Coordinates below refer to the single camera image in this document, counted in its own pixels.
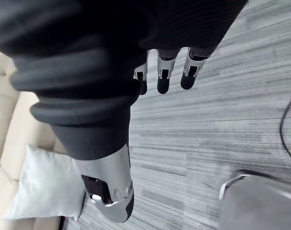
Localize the white cushion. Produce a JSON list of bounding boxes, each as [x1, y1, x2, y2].
[[2, 143, 87, 222]]

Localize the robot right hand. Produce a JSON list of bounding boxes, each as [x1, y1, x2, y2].
[[0, 0, 249, 223]]

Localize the beige fabric sofa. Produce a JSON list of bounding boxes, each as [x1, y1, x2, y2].
[[0, 46, 87, 230]]

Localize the black floor cable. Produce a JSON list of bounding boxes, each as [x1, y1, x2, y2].
[[279, 92, 291, 168]]

